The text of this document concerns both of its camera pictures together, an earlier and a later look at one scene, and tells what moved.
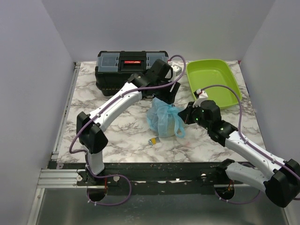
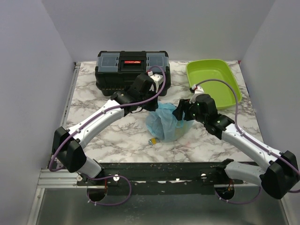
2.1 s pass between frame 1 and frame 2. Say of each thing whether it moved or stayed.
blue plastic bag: moved
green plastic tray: stayed
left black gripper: moved
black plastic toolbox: stayed
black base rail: stayed
